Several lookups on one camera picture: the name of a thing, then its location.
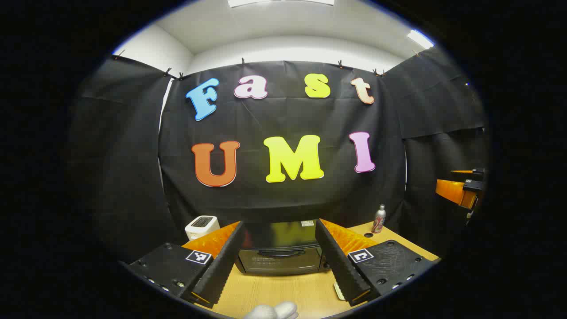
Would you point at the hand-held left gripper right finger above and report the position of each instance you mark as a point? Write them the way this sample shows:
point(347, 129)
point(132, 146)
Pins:
point(343, 270)

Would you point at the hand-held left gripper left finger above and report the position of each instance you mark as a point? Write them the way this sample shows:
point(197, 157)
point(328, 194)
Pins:
point(221, 270)

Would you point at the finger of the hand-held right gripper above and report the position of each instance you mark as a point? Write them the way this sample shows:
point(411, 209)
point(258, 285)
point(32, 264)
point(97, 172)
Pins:
point(476, 171)
point(452, 191)

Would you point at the white square plate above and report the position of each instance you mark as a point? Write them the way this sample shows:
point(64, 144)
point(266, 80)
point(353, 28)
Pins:
point(338, 291)

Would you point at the black electric oven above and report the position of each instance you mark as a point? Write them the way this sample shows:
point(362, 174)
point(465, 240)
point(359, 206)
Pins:
point(279, 262)

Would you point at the white toaster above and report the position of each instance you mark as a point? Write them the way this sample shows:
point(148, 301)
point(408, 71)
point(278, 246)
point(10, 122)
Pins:
point(201, 227)

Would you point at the white and red spray can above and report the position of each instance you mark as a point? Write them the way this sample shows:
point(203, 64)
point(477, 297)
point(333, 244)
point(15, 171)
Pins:
point(379, 220)

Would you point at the small ceiling light panel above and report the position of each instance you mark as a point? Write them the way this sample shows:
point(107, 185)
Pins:
point(420, 39)

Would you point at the long ceiling light panel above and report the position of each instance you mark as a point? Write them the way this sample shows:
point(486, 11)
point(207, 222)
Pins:
point(279, 2)

